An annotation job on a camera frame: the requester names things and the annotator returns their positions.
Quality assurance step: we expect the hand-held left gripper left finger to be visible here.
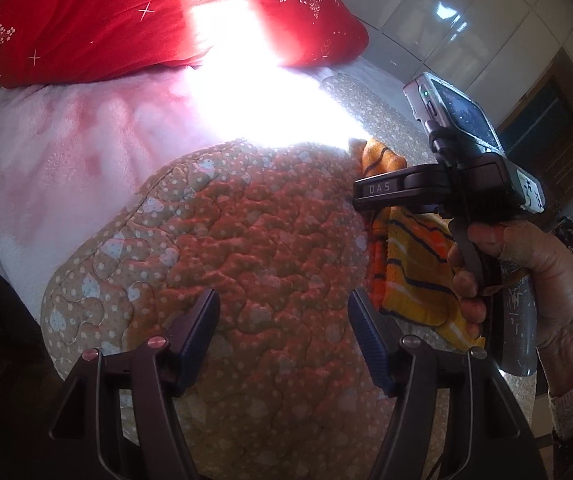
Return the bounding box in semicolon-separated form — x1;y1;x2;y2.
49;287;222;480

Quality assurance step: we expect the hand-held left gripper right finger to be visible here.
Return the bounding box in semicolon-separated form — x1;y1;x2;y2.
347;287;549;480

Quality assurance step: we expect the pink fleece blanket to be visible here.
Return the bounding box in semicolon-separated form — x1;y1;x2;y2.
0;55;362;366

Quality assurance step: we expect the red floral pillow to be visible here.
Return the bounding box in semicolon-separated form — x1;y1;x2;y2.
0;0;371;92

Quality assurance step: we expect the person's right hand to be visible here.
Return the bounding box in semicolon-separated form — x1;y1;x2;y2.
445;219;573;395

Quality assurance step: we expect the yellow striped knit sweater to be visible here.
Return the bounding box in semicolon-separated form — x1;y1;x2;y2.
349;137;488;352

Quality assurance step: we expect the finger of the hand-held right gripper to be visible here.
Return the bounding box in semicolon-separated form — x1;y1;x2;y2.
353;164;452;215

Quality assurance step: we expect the white glossy wardrobe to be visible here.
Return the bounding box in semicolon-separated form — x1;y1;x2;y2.
296;0;573;128

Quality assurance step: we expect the brown wooden door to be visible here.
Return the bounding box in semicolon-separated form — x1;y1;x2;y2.
499;47;573;223

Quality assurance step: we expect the beige dotted quilted mat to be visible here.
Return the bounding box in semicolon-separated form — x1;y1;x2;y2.
40;137;397;480

